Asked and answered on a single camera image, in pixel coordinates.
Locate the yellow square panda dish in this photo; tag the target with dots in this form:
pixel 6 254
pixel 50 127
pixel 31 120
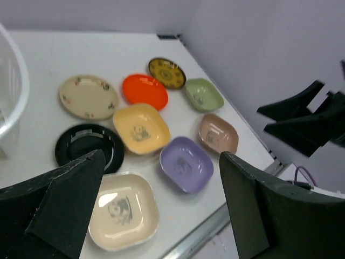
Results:
pixel 141 128

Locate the green square panda dish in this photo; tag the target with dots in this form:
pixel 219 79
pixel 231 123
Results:
pixel 203 95

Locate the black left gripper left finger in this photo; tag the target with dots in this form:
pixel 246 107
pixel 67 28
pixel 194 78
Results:
pixel 48 216

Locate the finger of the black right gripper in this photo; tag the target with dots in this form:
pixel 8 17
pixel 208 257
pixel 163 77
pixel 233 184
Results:
pixel 293 107
pixel 306 134

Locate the yellow patterned round plate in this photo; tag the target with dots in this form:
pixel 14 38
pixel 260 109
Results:
pixel 167 72

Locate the orange round plate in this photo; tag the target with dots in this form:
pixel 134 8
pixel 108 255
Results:
pixel 141 88

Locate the pink square panda dish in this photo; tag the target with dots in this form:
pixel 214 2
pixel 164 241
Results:
pixel 217 135

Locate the cream floral round plate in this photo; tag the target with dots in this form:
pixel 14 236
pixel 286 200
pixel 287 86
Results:
pixel 89 97

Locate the purple square panda dish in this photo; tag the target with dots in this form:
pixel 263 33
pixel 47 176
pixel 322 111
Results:
pixel 186 165

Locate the blue table label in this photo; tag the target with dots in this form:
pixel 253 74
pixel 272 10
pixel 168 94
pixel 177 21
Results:
pixel 168 37

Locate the white plastic dish basket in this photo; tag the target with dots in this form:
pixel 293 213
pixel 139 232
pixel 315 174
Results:
pixel 15 89

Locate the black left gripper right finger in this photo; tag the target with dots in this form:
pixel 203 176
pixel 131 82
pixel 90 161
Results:
pixel 272 218

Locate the black round plate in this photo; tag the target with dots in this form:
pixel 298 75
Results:
pixel 84 138

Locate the cream square panda dish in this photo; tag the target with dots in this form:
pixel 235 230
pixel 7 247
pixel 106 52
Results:
pixel 125 213

